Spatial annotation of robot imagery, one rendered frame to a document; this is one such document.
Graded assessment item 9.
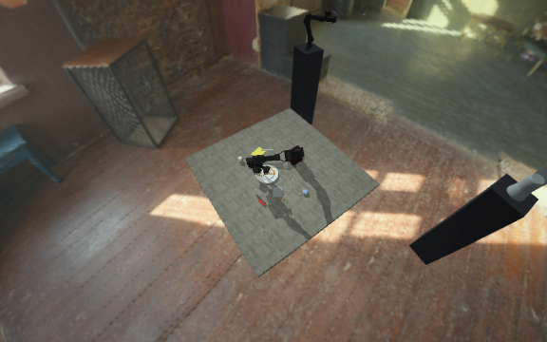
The yellow flat rectangular pad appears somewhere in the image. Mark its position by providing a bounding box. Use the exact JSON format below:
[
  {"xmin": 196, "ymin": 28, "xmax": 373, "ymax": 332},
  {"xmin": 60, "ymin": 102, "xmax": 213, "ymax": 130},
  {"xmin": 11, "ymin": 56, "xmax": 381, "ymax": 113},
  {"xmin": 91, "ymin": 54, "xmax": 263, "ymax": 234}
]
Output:
[{"xmin": 252, "ymin": 147, "xmax": 266, "ymax": 156}]

